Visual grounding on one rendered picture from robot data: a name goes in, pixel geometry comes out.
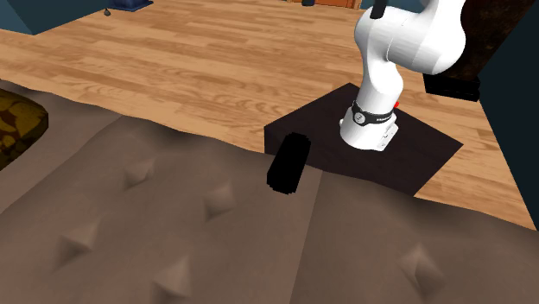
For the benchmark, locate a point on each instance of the black remote control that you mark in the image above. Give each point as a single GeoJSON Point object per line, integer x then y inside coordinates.
{"type": "Point", "coordinates": [288, 164]}

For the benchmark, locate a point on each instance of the brown tufted sofa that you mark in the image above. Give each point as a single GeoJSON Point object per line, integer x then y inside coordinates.
{"type": "Point", "coordinates": [189, 235]}

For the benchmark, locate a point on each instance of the dark brown wooden furniture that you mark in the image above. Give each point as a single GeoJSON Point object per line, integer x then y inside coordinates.
{"type": "Point", "coordinates": [476, 50]}

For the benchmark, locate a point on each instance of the dark robot stand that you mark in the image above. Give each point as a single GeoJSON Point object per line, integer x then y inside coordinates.
{"type": "Point", "coordinates": [421, 155]}

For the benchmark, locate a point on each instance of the blue furniture base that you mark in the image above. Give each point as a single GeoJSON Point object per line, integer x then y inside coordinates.
{"type": "Point", "coordinates": [128, 4]}

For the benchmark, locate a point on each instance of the brown yellow patterned cushion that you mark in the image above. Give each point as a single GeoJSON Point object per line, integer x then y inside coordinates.
{"type": "Point", "coordinates": [17, 126]}

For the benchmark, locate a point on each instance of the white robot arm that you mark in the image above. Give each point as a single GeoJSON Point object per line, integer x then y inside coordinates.
{"type": "Point", "coordinates": [379, 50]}

